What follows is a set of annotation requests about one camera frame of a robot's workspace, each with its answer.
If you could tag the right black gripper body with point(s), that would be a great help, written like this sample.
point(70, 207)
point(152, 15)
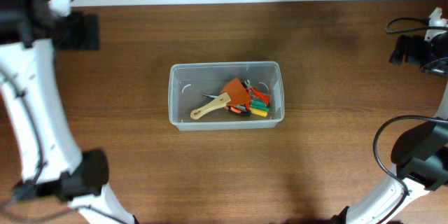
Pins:
point(420, 51)

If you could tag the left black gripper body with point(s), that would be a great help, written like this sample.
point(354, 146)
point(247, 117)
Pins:
point(82, 35)

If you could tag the small red cutting pliers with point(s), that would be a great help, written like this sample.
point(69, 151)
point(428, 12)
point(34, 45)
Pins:
point(257, 95)

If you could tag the clear screwdriver set case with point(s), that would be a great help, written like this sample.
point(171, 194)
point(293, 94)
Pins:
point(257, 108)

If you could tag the orange scraper wooden handle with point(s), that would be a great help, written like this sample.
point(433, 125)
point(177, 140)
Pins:
point(233, 94)

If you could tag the orange long nose pliers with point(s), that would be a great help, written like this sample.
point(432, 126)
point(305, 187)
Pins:
point(239, 110)

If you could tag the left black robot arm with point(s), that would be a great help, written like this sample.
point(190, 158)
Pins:
point(32, 31)

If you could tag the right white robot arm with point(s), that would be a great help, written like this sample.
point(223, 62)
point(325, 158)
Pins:
point(419, 155)

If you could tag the clear plastic container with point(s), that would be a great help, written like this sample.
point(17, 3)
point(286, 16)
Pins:
point(190, 84)

